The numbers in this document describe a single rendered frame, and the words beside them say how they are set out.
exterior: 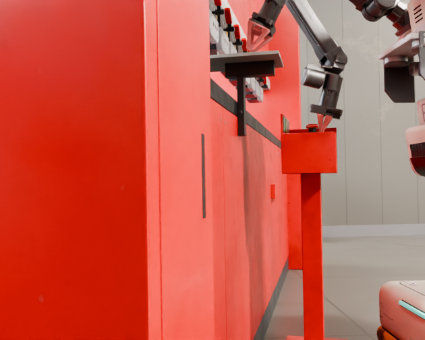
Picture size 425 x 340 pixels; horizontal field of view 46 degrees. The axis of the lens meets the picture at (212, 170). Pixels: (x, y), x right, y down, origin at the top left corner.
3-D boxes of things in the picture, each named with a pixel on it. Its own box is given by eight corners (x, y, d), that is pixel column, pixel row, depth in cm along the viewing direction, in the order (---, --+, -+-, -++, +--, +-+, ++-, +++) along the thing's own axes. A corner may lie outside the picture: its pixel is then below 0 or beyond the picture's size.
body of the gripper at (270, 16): (249, 17, 145) (262, -7, 144) (254, 27, 155) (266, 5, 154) (270, 25, 144) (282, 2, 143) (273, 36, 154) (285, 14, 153)
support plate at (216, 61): (278, 53, 139) (278, 50, 140) (186, 60, 145) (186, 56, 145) (283, 67, 157) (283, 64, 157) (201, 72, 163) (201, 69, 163)
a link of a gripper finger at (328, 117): (305, 135, 168) (312, 108, 168) (326, 140, 167) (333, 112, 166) (304, 134, 162) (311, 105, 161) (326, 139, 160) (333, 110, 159)
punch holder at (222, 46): (221, 48, 183) (220, 3, 183) (198, 50, 185) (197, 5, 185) (229, 57, 197) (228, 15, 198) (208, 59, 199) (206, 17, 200)
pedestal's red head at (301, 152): (336, 172, 147) (335, 110, 147) (281, 173, 151) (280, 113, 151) (337, 173, 166) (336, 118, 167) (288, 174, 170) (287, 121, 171)
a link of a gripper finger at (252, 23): (236, 42, 146) (251, 13, 145) (240, 48, 153) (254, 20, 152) (257, 52, 144) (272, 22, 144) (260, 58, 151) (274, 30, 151)
